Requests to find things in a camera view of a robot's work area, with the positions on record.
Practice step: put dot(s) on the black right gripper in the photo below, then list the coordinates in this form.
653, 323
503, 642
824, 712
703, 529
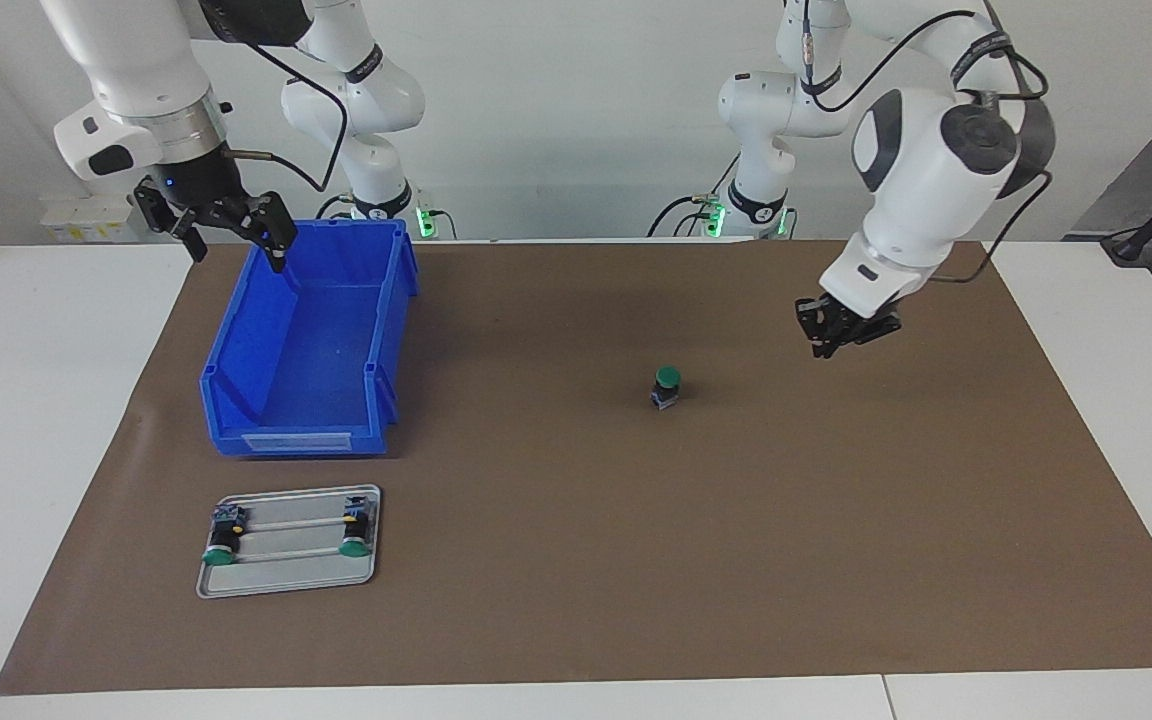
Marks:
196, 185

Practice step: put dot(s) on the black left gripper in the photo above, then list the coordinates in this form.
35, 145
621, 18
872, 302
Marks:
866, 328

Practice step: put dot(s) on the green push button switch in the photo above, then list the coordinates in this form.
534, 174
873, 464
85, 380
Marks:
224, 540
667, 378
356, 530

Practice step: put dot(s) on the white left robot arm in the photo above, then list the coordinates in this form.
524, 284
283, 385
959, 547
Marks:
936, 150

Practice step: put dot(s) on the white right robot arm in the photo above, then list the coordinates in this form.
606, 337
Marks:
136, 60

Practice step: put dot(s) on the blue plastic storage bin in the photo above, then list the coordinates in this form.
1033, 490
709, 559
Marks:
316, 350

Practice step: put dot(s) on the white box with yellow label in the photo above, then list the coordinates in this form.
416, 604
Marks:
86, 212

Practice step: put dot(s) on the green lit base connector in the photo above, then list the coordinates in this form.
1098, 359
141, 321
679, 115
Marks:
426, 218
714, 218

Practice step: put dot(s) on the brown table mat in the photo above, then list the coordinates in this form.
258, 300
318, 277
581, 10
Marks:
636, 550

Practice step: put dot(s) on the grey metal tray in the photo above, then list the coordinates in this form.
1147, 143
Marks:
286, 580

